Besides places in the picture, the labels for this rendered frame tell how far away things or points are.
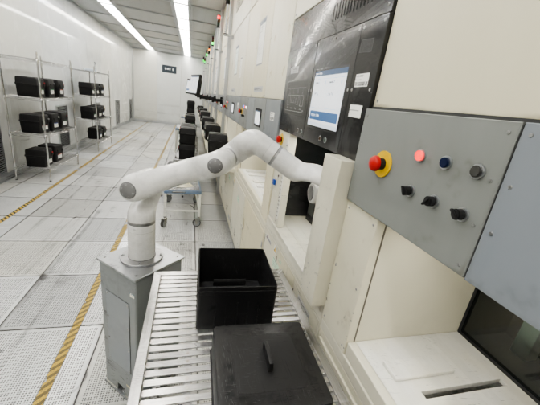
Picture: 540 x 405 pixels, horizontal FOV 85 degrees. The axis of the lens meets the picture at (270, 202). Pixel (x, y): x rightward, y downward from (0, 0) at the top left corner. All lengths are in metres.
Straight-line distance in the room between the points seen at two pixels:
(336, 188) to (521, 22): 0.54
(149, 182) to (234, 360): 0.77
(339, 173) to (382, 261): 0.28
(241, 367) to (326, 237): 0.46
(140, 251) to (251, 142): 0.72
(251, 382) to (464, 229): 0.61
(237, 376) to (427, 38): 0.93
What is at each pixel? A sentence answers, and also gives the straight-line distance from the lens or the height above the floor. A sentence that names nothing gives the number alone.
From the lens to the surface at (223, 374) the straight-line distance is 0.89.
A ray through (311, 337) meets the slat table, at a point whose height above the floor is 0.76.
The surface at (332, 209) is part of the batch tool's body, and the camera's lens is 0.95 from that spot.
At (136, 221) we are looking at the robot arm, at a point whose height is 0.97.
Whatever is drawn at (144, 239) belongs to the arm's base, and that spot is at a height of 0.88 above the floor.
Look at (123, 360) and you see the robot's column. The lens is 1.80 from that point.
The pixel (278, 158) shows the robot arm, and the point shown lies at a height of 1.34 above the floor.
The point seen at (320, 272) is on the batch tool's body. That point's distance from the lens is 1.05.
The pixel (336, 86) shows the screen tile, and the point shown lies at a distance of 1.14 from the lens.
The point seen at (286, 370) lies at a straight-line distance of 0.92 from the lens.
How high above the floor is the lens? 1.54
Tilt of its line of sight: 19 degrees down
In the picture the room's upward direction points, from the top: 8 degrees clockwise
